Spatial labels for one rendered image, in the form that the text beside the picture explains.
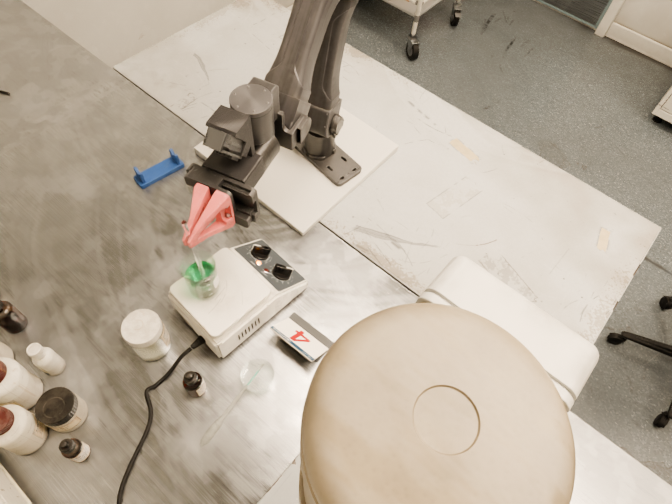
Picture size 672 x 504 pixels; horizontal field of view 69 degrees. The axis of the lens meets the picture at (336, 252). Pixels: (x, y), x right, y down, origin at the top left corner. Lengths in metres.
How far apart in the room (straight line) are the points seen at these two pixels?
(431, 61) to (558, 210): 1.94
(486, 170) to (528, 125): 1.62
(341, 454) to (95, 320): 0.78
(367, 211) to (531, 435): 0.83
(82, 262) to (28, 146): 0.33
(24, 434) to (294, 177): 0.63
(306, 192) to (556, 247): 0.51
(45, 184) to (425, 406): 1.02
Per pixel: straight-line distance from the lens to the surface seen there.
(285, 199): 0.99
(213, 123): 0.64
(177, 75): 1.30
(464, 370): 0.20
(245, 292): 0.80
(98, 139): 1.19
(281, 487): 0.79
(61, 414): 0.83
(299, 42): 0.77
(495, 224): 1.05
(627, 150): 2.88
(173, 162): 1.09
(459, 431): 0.19
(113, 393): 0.87
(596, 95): 3.12
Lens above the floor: 1.69
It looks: 58 degrees down
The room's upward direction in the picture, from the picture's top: 7 degrees clockwise
